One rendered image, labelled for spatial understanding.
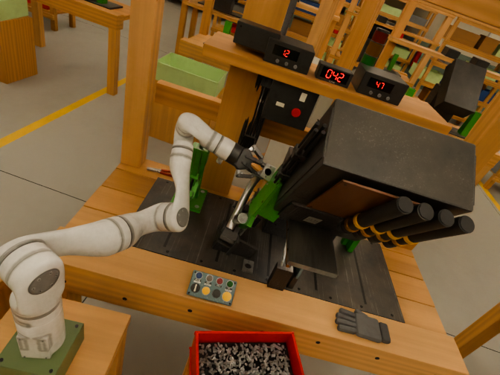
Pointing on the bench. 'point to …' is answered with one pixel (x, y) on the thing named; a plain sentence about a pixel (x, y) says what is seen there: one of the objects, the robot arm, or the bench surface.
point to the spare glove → (362, 326)
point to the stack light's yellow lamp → (373, 49)
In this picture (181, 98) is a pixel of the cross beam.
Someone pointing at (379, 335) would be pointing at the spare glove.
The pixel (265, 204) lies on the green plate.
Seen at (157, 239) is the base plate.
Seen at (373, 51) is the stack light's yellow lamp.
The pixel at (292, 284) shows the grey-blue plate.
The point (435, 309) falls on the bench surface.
